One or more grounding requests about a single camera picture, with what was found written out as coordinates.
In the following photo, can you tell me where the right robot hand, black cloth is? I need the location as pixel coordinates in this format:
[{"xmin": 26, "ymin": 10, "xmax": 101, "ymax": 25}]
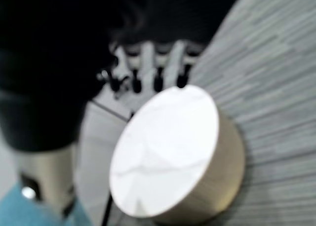
[{"xmin": 0, "ymin": 0, "xmax": 244, "ymax": 217}]

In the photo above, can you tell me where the round white marble side table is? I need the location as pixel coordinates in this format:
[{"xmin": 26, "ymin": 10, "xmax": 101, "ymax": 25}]
[{"xmin": 108, "ymin": 84, "xmax": 246, "ymax": 225}]

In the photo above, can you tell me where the blue cushion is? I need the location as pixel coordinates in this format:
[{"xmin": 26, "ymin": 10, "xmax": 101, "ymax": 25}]
[{"xmin": 0, "ymin": 181, "xmax": 87, "ymax": 226}]

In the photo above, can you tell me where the grey striped rug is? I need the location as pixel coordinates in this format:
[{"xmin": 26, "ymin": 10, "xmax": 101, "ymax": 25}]
[{"xmin": 152, "ymin": 0, "xmax": 316, "ymax": 226}]

